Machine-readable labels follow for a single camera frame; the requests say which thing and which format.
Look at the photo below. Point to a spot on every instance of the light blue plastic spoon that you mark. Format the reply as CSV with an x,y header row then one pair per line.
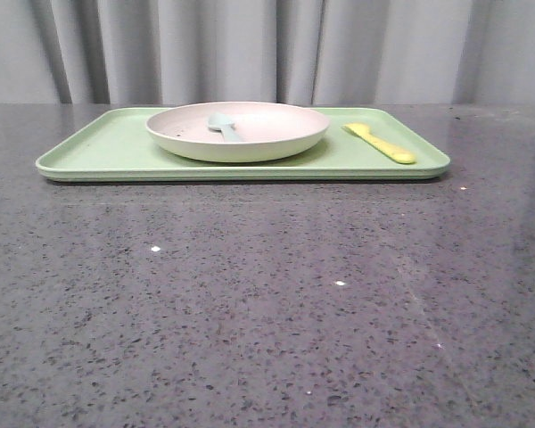
x,y
225,125

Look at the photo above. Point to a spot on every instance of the light green plastic tray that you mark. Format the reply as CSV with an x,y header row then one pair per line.
x,y
117,147

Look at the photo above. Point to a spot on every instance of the cream white round plate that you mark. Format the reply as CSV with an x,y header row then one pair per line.
x,y
271,131

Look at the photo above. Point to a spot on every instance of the yellow plastic fork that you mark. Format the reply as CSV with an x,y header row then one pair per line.
x,y
394,152

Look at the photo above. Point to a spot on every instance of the grey pleated curtain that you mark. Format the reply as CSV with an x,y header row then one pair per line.
x,y
301,52

